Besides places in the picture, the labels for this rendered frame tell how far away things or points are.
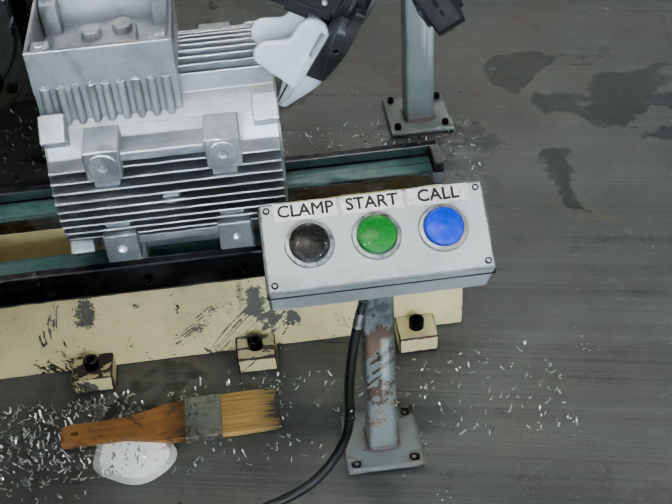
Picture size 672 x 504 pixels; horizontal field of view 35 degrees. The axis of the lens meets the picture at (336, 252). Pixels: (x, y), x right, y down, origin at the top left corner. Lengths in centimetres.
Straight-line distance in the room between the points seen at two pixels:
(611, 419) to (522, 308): 16
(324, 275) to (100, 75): 27
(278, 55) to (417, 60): 47
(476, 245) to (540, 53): 75
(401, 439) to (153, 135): 35
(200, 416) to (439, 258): 33
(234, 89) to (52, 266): 25
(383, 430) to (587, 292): 30
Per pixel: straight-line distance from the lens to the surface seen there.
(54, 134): 92
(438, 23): 87
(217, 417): 102
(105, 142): 91
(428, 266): 79
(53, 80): 92
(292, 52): 87
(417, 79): 133
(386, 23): 159
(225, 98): 93
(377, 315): 86
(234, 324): 106
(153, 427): 103
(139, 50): 90
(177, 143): 91
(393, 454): 98
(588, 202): 126
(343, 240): 79
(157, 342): 108
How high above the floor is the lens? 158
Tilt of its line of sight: 41 degrees down
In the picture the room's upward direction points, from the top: 4 degrees counter-clockwise
